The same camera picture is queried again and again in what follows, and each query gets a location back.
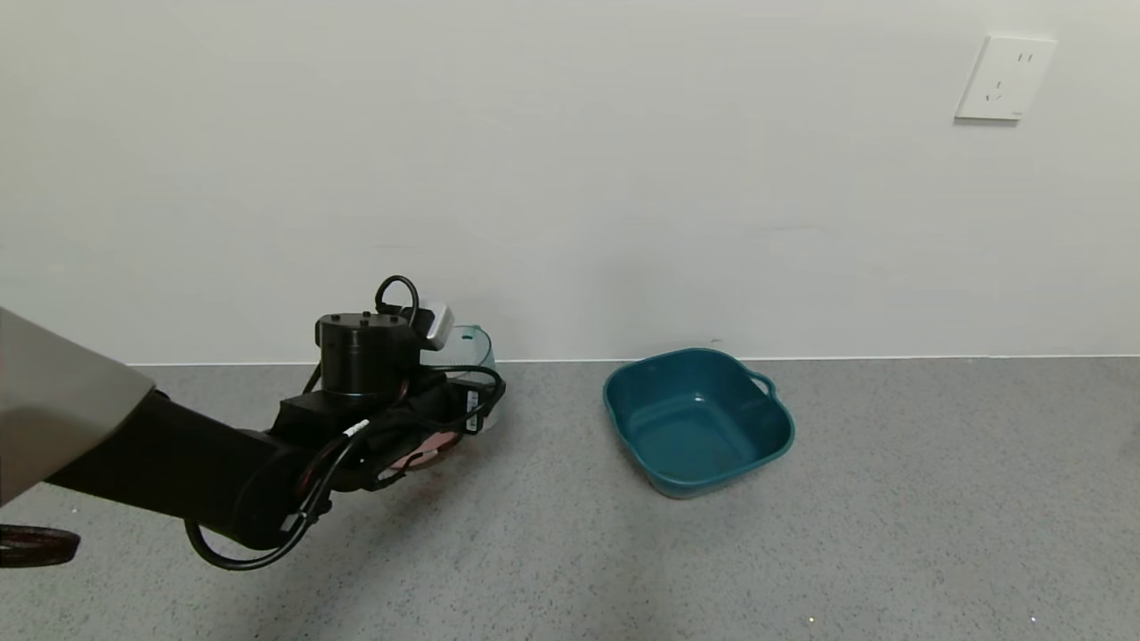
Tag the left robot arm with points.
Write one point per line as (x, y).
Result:
(178, 463)

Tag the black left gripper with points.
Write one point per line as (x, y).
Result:
(471, 409)

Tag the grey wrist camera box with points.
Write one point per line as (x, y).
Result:
(438, 326)

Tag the white wall socket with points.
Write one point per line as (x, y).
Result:
(1004, 78)

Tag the pink plastic bowl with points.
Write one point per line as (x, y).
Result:
(429, 445)

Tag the teal square plastic basin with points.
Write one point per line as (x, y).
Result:
(695, 427)

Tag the transparent ribbed blue-tinted cup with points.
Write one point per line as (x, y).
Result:
(470, 349)

